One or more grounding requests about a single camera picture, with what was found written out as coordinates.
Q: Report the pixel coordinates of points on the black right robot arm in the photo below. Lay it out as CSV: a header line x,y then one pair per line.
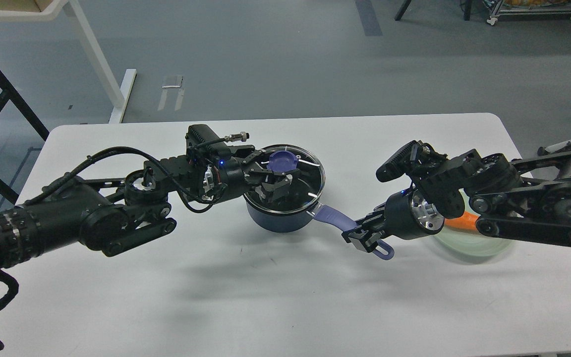
x,y
522,200

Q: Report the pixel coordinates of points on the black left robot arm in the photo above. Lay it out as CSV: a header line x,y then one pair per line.
x,y
117,199

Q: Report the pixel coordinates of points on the orange toy carrot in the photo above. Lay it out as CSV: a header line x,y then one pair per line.
x,y
466,222

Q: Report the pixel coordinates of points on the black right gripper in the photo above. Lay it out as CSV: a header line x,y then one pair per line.
x,y
406,215

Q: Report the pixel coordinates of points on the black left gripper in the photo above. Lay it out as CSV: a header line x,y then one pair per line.
x,y
224,177

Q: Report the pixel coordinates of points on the glass lid purple knob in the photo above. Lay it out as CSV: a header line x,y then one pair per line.
x,y
294,183

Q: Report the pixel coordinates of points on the dark blue saucepan purple handle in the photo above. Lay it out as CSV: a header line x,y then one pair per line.
x,y
291,223

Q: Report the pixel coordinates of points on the white table frame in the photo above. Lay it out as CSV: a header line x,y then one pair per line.
x,y
48,10

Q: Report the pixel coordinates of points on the pale green plate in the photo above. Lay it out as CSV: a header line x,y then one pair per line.
x,y
471,243

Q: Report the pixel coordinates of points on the metal cart with casters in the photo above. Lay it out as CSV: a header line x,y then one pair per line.
x,y
498,8

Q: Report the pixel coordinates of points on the black metal stand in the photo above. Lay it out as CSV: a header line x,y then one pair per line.
x,y
433,9

